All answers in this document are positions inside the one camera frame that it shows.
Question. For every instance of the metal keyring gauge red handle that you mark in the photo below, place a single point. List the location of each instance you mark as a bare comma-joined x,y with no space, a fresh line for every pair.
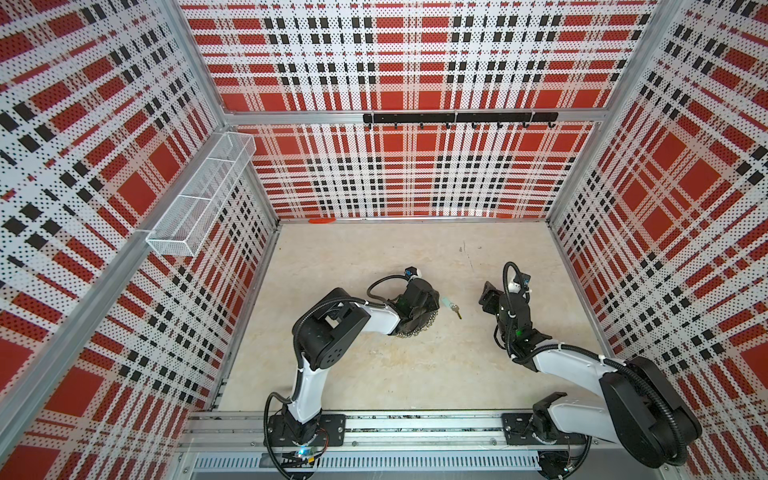
414,326

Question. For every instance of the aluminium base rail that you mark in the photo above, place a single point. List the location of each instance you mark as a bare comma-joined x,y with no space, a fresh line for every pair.
458,444

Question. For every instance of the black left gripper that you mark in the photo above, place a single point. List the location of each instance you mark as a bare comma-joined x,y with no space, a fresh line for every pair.
432,300

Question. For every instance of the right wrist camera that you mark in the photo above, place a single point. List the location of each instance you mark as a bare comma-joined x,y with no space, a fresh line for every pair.
519,284

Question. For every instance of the black hook rail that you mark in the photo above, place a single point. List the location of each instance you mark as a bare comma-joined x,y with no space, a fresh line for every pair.
524,117

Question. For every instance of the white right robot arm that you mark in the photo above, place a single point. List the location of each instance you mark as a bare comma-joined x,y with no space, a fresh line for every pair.
632,403

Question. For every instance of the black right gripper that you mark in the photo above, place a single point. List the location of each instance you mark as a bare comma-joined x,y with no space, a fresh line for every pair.
490,297

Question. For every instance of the key with green cover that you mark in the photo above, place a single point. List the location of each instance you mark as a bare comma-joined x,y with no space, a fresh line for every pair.
452,307

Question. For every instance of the white wire mesh basket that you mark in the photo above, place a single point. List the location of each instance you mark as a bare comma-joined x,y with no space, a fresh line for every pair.
187,222

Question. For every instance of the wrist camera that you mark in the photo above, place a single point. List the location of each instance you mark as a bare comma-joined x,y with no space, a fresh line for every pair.
519,284
412,272

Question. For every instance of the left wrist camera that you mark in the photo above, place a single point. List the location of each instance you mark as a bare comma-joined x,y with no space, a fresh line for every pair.
412,272

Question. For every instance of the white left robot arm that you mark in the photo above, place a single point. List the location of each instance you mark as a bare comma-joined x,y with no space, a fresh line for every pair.
320,339

